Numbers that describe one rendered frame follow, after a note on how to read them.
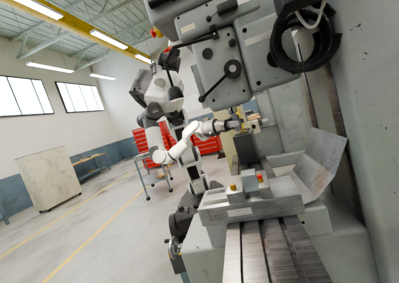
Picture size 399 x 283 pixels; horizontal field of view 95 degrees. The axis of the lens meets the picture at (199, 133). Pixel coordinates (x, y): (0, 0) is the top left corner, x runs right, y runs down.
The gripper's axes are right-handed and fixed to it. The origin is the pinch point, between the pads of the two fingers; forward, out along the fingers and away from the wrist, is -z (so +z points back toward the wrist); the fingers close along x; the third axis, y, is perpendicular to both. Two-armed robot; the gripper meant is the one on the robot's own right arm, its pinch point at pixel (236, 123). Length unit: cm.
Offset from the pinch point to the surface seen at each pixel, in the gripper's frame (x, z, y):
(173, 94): -19.5, 15.8, -20.5
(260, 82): -5.3, -17.6, -14.0
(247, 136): 26.9, 8.1, 13.6
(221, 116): 146, 94, 5
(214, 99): -11.7, 0.8, -13.0
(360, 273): -1, -36, 69
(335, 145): 5.4, -36.2, 17.4
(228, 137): 147, 91, 37
